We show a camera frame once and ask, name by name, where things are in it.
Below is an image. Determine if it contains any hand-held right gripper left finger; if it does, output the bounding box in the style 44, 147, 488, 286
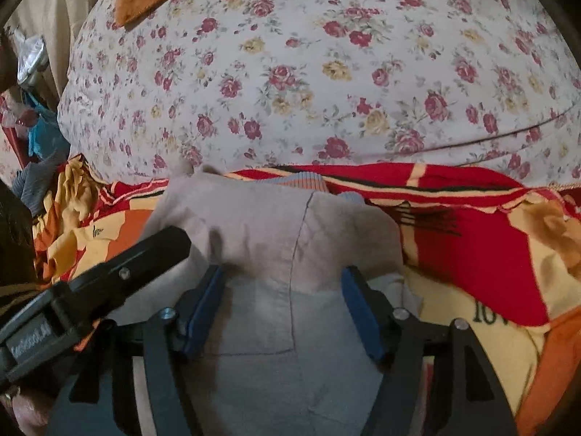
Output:
45, 263, 226, 436

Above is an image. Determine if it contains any beige zip jacket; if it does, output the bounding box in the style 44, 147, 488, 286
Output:
109, 166, 425, 436

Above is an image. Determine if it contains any blue cloth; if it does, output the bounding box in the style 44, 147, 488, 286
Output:
27, 100, 69, 157

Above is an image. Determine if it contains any beige cloth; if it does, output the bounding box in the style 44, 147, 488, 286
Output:
7, 0, 110, 101

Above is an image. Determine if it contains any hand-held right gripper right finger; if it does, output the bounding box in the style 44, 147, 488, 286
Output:
340, 266, 518, 436

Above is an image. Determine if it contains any dark cloth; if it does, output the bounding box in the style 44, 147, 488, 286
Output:
0, 182, 39, 284

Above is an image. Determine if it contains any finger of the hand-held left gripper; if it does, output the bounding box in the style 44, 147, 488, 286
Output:
68, 226, 192, 328

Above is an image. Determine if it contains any grey cloth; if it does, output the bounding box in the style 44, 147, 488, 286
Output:
11, 152, 69, 214

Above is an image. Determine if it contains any floral bed sheet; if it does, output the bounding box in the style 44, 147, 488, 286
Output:
59, 0, 581, 189

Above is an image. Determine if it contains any silver foil bag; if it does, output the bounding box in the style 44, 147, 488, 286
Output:
16, 32, 50, 87

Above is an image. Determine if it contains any red orange printed blanket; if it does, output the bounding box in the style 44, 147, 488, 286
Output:
32, 154, 581, 436

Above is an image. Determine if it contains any person's left hand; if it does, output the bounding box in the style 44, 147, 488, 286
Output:
2, 385, 53, 436

